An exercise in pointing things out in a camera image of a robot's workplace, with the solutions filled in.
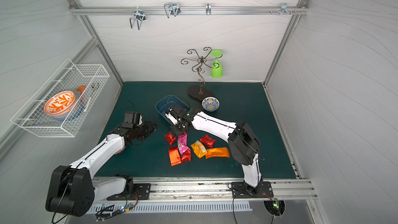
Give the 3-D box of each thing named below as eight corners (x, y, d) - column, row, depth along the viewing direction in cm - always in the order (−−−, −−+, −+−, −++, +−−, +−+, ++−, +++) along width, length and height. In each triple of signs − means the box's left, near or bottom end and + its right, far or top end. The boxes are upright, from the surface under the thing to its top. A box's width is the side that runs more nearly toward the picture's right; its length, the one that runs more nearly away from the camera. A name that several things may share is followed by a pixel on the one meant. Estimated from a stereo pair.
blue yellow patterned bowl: (200, 107, 108) (200, 103, 105) (208, 98, 114) (208, 94, 110) (212, 114, 104) (213, 110, 101) (220, 105, 110) (221, 101, 106)
